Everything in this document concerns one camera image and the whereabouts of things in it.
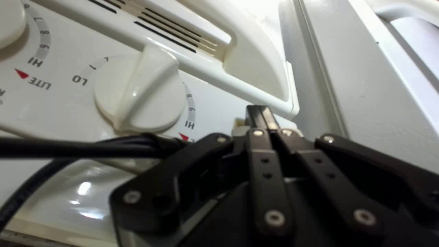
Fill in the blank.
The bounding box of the long white refrigerator door handle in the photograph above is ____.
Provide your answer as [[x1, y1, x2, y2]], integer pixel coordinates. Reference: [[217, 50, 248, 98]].
[[365, 0, 439, 100]]

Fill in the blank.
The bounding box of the thick black braided cable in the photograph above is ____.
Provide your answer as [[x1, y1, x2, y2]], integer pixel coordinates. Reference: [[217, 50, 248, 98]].
[[0, 133, 187, 162]]

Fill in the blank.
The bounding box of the white oven door handle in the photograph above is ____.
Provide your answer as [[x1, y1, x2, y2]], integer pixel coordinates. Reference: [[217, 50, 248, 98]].
[[36, 0, 302, 120]]

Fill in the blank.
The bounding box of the thin black cable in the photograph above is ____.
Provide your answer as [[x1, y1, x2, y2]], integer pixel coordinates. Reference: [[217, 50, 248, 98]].
[[0, 156, 81, 232]]

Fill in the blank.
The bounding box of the cream stove burner knob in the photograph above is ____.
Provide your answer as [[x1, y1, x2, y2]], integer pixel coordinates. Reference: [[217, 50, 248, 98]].
[[92, 44, 189, 134], [0, 0, 29, 50]]

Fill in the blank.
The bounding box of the white gas stove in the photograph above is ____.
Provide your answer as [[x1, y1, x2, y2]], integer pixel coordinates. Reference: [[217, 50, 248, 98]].
[[0, 0, 302, 247]]

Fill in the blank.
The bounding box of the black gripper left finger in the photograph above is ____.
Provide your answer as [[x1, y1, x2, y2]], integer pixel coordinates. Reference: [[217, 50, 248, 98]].
[[108, 104, 296, 238]]

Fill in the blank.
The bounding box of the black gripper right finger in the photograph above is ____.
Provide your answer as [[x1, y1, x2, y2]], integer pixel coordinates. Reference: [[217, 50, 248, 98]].
[[258, 104, 439, 237]]

